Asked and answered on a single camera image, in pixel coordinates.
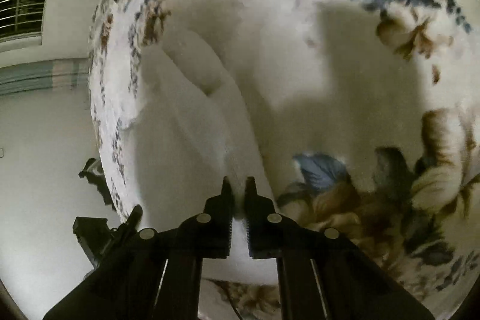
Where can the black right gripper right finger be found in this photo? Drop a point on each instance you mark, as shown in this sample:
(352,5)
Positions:
(268,232)

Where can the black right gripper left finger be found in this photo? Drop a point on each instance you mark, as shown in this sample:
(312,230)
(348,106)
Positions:
(209,234)

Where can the white knitted sweater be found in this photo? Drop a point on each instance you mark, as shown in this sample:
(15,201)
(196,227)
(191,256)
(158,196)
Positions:
(192,133)

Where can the black clothing pile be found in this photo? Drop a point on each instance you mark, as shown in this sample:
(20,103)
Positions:
(93,172)

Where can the green curtain left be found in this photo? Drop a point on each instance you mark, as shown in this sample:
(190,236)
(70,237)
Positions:
(45,75)

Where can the floral bed blanket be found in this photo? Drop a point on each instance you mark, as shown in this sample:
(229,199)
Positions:
(366,114)

